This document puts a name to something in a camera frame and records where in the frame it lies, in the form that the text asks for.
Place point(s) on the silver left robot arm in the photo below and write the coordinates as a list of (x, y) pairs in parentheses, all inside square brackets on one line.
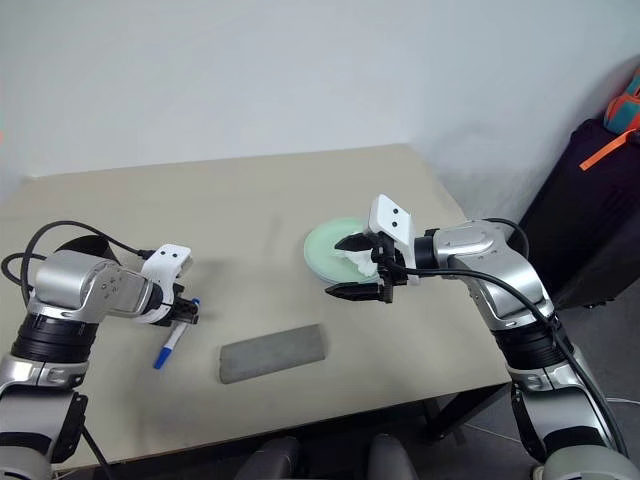
[(70, 285)]

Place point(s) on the green plate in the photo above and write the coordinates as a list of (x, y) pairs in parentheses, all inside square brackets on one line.
[(325, 245)]

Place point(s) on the grey glasses case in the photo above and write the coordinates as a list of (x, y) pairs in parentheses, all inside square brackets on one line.
[(275, 352)]

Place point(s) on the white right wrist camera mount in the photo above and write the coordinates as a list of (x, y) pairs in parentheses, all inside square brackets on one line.
[(395, 220)]

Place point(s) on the dark rounded shape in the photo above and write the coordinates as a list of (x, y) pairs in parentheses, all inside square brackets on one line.
[(270, 460)]

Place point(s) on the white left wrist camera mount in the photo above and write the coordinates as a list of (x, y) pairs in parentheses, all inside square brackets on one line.
[(167, 260)]

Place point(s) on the blue plate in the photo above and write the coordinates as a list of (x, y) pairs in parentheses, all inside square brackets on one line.
[(320, 277)]

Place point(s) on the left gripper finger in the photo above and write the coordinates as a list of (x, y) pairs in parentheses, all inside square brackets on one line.
[(187, 317), (191, 305)]

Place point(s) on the white marker with blue cap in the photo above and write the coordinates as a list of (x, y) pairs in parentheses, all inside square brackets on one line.
[(170, 345)]

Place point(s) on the orange and teal bag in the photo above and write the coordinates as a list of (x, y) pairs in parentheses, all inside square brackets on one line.
[(625, 107)]

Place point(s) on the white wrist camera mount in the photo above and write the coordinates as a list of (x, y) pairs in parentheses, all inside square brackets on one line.
[(395, 220), (167, 260)]

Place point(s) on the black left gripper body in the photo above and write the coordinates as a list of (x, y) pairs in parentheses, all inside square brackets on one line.
[(170, 295)]

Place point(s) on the black table leg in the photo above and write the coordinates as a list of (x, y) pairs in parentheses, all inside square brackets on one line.
[(462, 410)]

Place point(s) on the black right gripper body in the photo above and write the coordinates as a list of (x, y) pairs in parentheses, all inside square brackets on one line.
[(390, 265)]

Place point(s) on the black suitcase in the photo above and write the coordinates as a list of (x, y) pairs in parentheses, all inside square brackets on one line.
[(585, 230)]

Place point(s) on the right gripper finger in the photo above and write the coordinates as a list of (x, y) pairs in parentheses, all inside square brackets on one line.
[(355, 243), (357, 291)]

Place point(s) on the white tissue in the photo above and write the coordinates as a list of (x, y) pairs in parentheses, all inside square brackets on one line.
[(365, 262)]

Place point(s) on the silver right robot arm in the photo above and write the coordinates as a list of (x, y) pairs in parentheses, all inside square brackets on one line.
[(515, 290)]

